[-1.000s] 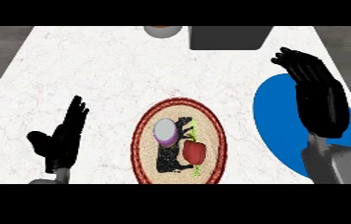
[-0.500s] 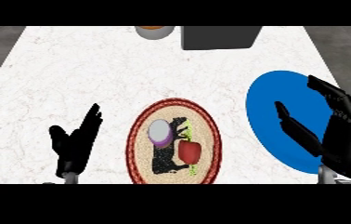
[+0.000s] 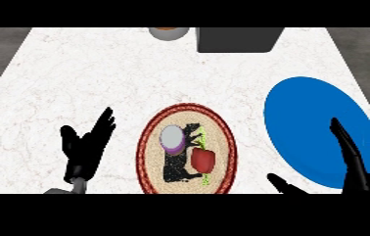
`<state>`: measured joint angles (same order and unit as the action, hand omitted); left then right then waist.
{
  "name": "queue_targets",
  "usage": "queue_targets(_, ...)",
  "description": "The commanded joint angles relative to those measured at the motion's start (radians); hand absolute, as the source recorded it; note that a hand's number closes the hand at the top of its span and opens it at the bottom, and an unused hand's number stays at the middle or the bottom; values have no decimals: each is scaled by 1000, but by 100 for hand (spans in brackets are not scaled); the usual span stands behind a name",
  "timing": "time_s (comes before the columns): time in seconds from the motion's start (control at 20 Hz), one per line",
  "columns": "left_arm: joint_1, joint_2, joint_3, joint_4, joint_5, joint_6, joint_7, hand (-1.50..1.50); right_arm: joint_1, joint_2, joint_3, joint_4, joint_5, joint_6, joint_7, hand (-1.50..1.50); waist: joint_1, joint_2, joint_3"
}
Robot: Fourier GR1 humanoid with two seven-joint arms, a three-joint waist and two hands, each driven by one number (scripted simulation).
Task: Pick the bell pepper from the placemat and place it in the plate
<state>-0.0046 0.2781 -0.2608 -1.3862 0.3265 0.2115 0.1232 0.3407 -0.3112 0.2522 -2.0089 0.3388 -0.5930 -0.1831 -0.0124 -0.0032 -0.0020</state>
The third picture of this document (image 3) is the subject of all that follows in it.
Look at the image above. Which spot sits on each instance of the dark grey box appliance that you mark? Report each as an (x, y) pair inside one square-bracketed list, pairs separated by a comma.
[(236, 39)]

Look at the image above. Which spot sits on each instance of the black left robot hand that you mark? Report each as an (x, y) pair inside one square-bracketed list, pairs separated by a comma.
[(83, 151)]

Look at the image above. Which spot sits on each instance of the red bell pepper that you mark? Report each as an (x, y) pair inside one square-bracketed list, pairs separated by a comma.
[(204, 160)]

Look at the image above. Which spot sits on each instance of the grey cup with orange top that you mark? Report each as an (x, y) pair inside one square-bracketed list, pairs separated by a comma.
[(167, 33)]

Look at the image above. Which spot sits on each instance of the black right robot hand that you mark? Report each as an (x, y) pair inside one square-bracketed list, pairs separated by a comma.
[(356, 168)]

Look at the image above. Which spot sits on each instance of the oval red-rimmed woven placemat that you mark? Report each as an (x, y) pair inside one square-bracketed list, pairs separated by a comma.
[(186, 150)]

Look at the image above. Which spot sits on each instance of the purple-rimmed can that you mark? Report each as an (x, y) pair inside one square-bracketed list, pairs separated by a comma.
[(171, 140)]

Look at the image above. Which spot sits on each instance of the blue plate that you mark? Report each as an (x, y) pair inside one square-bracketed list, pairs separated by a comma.
[(316, 129)]

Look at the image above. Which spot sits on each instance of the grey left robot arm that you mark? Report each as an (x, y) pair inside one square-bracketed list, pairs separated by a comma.
[(67, 187)]

